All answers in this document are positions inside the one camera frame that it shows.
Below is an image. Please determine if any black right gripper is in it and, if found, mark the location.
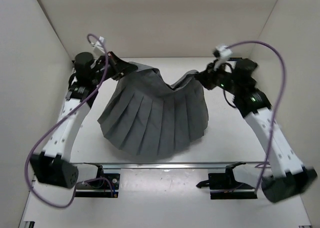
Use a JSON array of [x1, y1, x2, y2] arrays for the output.
[[195, 60, 241, 95]]

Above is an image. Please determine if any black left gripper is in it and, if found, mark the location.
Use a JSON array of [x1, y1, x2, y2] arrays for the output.
[[93, 48, 140, 80]]

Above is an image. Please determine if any grey pleated skirt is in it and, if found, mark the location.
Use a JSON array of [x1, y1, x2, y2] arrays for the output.
[[97, 63, 209, 158]]

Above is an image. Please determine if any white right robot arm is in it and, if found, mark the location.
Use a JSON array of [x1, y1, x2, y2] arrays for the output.
[[195, 59, 318, 203]]

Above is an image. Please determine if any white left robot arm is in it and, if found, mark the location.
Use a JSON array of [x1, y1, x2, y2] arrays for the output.
[[30, 52, 138, 189]]

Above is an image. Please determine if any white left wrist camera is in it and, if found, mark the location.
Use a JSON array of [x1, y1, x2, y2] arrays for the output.
[[91, 37, 106, 56]]

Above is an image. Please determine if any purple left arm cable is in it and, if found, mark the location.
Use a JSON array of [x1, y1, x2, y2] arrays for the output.
[[25, 33, 111, 208]]

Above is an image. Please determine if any aluminium front table rail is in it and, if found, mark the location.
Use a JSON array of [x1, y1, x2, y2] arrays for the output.
[[102, 162, 232, 170]]

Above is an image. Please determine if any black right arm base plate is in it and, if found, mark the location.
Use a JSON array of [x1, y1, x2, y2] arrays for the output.
[[208, 173, 258, 200]]

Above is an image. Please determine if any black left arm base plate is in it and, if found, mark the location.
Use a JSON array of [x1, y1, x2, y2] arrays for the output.
[[75, 169, 121, 198]]

